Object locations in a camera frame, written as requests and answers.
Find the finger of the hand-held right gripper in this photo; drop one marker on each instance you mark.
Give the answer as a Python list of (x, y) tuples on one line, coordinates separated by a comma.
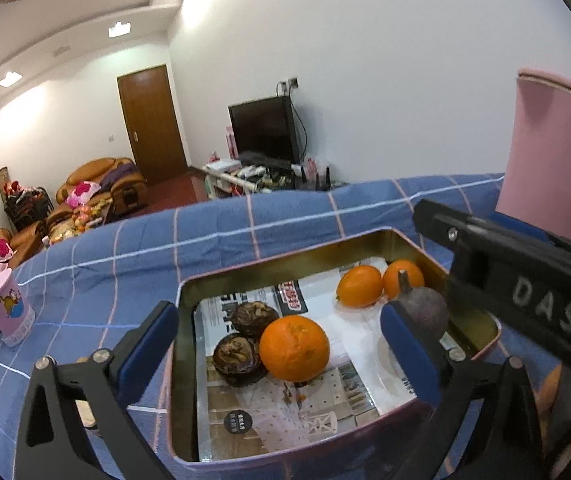
[(520, 227), (465, 235)]

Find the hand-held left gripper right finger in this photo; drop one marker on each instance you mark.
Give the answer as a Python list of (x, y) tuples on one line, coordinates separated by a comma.
[(405, 350)]

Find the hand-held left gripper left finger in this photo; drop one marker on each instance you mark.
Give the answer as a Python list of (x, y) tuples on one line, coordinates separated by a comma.
[(148, 355)]

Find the purple passion fruit with stem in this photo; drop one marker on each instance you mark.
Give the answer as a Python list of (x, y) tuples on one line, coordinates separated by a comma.
[(425, 310)]

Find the oval smooth orange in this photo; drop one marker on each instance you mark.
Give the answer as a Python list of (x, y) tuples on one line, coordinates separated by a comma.
[(405, 275), (359, 287)]

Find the dark brown mangosteen shell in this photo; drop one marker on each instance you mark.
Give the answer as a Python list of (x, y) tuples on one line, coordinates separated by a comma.
[(238, 360)]

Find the round orange mandarin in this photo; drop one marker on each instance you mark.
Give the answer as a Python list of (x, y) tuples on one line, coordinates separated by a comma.
[(293, 347)]

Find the pink metal tin box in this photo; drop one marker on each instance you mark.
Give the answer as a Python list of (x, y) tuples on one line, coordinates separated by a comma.
[(315, 255)]

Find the person's right hand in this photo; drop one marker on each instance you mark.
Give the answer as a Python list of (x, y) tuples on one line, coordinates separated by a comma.
[(549, 390)]

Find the tall pink container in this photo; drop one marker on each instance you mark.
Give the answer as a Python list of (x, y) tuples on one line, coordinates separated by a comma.
[(550, 160)]

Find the blue plaid blanket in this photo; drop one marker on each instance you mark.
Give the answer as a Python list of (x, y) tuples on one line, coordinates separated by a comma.
[(115, 270)]

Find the newspaper lining sheet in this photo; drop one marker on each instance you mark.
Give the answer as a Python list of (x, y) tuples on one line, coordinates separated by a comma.
[(275, 410)]

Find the pink cartoon mug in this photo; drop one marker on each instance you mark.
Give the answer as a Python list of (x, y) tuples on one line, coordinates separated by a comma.
[(8, 310)]

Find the coffee table with snacks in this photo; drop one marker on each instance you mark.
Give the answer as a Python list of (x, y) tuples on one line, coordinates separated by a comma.
[(80, 220)]

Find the brown leather armchair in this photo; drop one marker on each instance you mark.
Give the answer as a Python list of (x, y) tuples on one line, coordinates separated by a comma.
[(125, 192)]

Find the brown leather sofa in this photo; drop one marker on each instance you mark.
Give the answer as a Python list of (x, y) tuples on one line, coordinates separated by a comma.
[(25, 240)]

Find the purple throw cloth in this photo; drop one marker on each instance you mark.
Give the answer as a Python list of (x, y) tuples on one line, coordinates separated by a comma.
[(115, 175)]

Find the black storage rack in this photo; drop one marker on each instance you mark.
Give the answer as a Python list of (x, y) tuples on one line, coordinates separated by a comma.
[(28, 207)]

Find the white television stand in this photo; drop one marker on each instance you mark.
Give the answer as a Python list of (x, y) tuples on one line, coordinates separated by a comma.
[(230, 177)]

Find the black television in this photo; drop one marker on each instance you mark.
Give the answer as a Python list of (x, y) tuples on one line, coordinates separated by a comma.
[(263, 127)]

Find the brown wooden door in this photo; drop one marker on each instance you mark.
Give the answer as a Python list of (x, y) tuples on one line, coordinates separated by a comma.
[(150, 125)]

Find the pink gift box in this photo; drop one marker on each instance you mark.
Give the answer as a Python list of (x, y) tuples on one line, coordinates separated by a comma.
[(231, 140)]

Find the square ceiling light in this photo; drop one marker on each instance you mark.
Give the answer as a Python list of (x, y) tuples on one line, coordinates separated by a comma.
[(119, 30), (9, 79)]

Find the ceiling air vent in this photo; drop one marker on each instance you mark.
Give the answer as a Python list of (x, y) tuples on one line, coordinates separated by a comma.
[(62, 50)]

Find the wall power outlet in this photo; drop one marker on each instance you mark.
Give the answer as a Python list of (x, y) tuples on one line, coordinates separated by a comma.
[(289, 84)]

